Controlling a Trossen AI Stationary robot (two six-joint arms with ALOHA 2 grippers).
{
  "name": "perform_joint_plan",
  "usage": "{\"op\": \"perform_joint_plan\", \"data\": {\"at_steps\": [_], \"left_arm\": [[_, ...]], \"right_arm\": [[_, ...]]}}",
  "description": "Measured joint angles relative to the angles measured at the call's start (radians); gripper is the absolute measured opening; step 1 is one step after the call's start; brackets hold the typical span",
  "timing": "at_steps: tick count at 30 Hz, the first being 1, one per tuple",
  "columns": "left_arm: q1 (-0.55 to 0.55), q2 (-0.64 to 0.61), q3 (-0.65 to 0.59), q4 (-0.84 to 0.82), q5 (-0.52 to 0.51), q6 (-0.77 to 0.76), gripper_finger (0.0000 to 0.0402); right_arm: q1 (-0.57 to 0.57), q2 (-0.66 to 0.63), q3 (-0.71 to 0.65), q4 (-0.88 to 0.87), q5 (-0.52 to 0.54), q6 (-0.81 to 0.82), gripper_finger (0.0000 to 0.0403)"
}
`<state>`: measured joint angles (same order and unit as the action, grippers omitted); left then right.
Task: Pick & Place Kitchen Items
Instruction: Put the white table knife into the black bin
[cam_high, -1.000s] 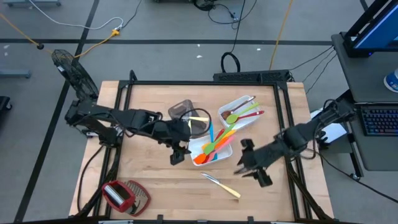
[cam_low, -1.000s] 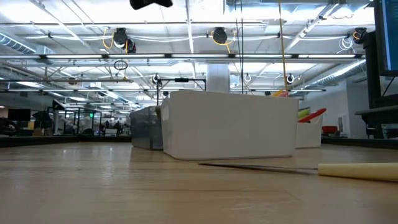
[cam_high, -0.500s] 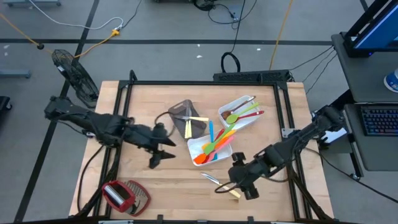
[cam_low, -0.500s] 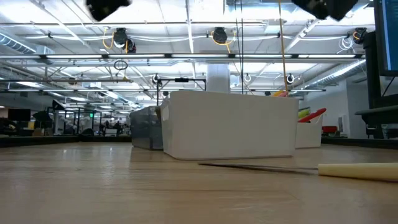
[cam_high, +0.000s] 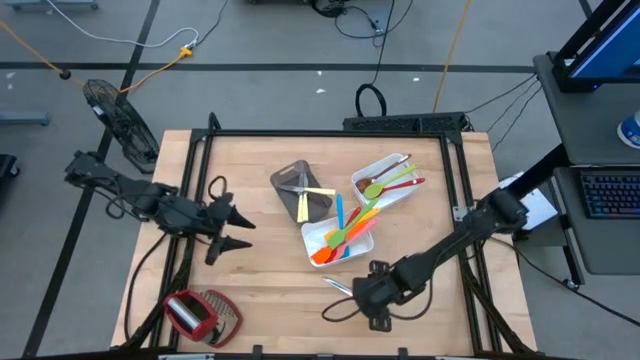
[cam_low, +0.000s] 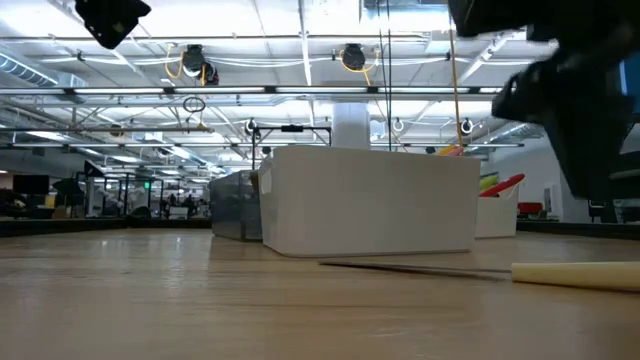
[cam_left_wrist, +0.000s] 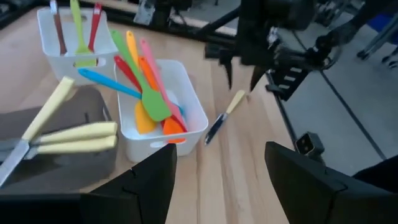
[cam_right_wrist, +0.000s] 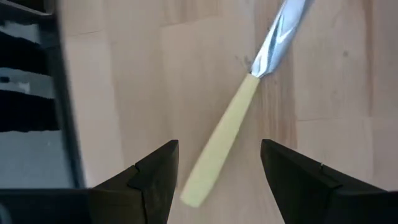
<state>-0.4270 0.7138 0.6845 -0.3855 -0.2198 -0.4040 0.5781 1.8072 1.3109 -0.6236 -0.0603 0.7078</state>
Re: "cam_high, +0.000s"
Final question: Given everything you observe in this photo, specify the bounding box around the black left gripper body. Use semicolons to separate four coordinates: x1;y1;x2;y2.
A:
197;192;236;266

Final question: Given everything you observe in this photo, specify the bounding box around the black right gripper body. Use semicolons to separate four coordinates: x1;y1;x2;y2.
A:
351;259;404;334

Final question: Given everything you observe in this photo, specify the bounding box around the cream-handled table knife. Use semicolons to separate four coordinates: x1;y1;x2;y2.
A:
321;276;355;298
296;172;306;224
278;184;338;197
301;172;311;224

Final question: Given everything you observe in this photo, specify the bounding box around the orange silicone spatula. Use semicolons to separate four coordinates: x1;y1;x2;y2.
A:
310;219;371;266

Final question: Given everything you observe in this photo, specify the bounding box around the pink silicone spatula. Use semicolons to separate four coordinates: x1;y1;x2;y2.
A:
329;218;379;263

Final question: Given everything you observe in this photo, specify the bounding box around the yellow silicone spatula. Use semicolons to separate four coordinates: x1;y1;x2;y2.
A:
323;208;382;244

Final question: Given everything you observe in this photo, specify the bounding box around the red silicone spatula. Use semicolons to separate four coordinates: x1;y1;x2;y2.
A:
327;205;365;264

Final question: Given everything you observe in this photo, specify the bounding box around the blue silicone spatula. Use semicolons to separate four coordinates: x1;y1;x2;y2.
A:
335;193;352;259

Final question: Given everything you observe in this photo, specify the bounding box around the green silicone spoon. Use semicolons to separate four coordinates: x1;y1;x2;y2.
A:
363;163;420;201

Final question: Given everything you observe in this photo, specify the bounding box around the brown wooden spoon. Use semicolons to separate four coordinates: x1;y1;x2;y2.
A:
355;153;414;194

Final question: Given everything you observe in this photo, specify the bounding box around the red silicone spoon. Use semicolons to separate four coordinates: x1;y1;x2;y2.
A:
382;176;427;194

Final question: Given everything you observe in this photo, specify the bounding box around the red box grater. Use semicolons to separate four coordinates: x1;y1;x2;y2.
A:
163;288;245;350

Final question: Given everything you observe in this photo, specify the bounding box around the large white plastic bin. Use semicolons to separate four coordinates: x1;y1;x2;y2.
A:
299;206;376;270

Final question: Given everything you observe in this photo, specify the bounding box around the grey translucent plastic bin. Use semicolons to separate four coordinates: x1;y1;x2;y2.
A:
269;159;335;225

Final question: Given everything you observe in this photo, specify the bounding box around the small white plastic bin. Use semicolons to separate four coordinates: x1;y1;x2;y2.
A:
350;152;419;211

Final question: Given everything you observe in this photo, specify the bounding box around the black floor fan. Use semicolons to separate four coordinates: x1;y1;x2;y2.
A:
82;78;161;175

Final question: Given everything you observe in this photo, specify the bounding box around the black power strip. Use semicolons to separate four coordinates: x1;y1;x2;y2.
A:
342;111;470;134

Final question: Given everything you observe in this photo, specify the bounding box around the white paper sheet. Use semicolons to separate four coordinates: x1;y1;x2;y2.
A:
497;172;559;232

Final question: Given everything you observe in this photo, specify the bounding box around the black floor caster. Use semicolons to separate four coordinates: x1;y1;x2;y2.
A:
0;153;21;184

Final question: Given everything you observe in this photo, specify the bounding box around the grey metal floor base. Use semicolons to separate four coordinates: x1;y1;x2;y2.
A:
2;0;100;13
0;110;51;127

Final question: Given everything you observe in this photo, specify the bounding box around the black backlit keyboard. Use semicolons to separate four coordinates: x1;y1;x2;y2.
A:
579;168;640;220

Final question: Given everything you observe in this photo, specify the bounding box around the grey side desk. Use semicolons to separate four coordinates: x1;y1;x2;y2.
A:
532;49;640;276

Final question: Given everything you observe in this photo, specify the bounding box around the white wipes canister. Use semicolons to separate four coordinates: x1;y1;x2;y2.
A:
616;109;640;150

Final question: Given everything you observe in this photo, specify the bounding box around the computer monitor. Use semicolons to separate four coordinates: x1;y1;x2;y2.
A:
552;0;640;94

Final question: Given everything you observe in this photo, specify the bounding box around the black table frame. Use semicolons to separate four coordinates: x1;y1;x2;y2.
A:
109;112;541;360

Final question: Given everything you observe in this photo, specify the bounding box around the black hanging cable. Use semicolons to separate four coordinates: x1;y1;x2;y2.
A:
353;0;397;119

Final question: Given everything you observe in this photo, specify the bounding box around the yellow floor extension cord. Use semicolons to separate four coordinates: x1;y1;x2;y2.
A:
0;19;195;96

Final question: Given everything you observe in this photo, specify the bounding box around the white floor cable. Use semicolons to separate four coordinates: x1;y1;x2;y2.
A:
46;0;200;50

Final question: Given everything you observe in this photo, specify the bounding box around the yellow hanging cable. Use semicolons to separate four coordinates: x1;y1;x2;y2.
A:
432;0;474;114

